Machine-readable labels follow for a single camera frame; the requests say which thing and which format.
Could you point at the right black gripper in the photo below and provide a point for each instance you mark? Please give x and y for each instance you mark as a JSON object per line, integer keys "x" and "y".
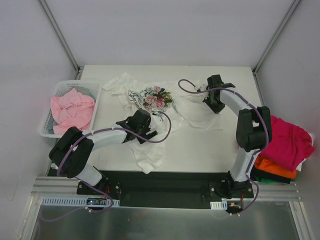
{"x": 213, "y": 99}

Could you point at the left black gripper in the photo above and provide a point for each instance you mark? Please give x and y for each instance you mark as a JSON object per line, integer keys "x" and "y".
{"x": 139, "y": 128}

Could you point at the white floral t shirt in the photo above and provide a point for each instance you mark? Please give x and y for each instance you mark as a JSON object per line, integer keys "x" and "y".
{"x": 171, "y": 110}

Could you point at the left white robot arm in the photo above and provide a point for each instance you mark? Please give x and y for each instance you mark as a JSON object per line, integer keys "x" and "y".
{"x": 76, "y": 164}

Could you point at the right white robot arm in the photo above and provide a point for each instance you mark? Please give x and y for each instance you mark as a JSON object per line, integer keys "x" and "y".
{"x": 253, "y": 133}

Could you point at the pink t shirt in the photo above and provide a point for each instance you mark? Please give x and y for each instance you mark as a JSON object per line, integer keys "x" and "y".
{"x": 72, "y": 112}

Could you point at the orange t shirt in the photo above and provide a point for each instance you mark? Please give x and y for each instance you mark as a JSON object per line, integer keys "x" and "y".
{"x": 271, "y": 167}

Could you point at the black t shirt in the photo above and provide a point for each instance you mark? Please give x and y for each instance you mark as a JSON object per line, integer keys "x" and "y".
{"x": 255, "y": 172}

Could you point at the white plastic laundry basket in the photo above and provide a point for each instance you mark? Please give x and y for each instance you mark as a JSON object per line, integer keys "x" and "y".
{"x": 74, "y": 103}

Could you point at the magenta t shirt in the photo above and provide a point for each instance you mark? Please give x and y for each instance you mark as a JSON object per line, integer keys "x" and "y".
{"x": 290, "y": 146}

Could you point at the green t shirt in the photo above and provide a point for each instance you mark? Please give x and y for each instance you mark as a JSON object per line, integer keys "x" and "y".
{"x": 264, "y": 180}

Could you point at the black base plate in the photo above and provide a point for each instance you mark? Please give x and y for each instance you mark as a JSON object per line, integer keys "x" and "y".
{"x": 168, "y": 190}

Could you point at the right white cable duct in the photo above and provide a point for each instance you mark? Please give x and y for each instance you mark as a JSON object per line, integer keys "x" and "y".
{"x": 218, "y": 205}

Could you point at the white cable duct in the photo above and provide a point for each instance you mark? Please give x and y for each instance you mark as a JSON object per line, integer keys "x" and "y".
{"x": 78, "y": 202}
{"x": 218, "y": 205}

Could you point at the aluminium rail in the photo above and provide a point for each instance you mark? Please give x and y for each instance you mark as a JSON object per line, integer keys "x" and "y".
{"x": 182, "y": 155}

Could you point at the left white cable duct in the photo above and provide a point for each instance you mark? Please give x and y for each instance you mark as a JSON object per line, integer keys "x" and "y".
{"x": 78, "y": 202}

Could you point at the left aluminium frame post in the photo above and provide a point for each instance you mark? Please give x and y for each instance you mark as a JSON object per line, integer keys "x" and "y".
{"x": 59, "y": 34}

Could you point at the aluminium frame post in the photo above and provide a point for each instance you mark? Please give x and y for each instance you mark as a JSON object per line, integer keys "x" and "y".
{"x": 277, "y": 34}
{"x": 59, "y": 34}

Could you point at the right aluminium frame post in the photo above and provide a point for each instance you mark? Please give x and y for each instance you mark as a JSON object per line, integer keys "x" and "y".
{"x": 277, "y": 34}

